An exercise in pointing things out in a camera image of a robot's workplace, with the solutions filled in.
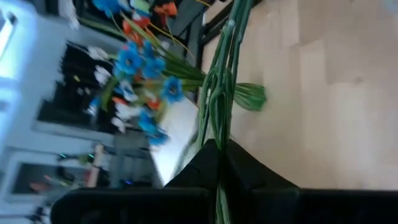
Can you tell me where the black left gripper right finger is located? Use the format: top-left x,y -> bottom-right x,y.
223,139 -> 398,224

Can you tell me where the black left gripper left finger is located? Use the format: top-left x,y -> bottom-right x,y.
51,139 -> 222,224

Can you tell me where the white artificial flower bunch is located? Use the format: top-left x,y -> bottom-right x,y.
58,0 -> 141,134

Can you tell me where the green artificial leaf stem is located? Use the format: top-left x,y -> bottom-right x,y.
175,0 -> 255,224

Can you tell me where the blue artificial flower bunch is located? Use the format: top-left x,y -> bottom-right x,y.
91,0 -> 206,147

